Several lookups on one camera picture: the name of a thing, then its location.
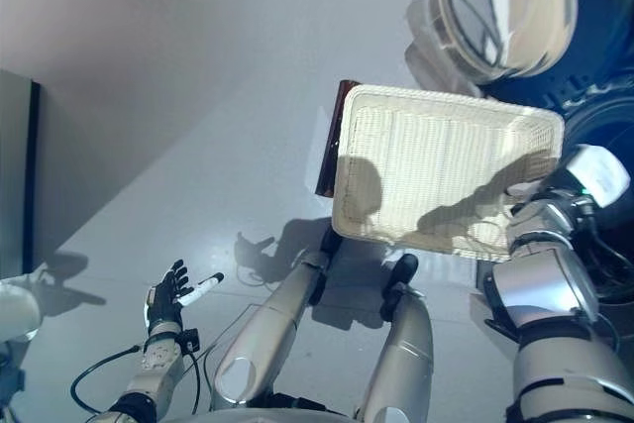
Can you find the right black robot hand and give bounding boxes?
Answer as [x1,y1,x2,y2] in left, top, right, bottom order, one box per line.
[506,143,627,208]

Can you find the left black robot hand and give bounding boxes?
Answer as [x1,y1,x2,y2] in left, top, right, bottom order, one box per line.
[144,259,226,338]

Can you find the dark grey washing machine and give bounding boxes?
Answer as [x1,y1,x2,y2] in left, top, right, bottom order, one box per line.
[475,0,634,305]

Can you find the white rounded device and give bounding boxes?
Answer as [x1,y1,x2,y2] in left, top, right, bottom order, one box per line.
[0,273,44,423]

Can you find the silver robot torso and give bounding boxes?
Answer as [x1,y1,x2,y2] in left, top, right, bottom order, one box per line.
[162,405,363,423]

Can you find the cream wicker basket tray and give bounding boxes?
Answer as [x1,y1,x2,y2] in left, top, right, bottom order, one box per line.
[330,84,566,264]

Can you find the round glass washer door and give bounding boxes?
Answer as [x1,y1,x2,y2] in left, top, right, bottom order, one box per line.
[403,0,620,97]

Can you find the grey cabinet with dark edge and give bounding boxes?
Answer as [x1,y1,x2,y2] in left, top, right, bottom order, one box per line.
[0,68,41,278]

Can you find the brown stool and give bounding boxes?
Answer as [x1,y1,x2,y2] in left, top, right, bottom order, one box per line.
[314,79,359,198]

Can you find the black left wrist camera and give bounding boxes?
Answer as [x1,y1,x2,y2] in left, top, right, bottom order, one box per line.
[180,328,201,356]

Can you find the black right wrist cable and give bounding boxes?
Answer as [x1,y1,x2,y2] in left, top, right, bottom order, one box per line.
[579,204,634,295]

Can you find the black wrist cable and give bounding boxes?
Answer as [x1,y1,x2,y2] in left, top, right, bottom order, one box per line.
[70,343,202,417]
[579,204,634,295]

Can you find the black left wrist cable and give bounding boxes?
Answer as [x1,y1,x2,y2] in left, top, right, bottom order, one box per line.
[70,343,202,417]

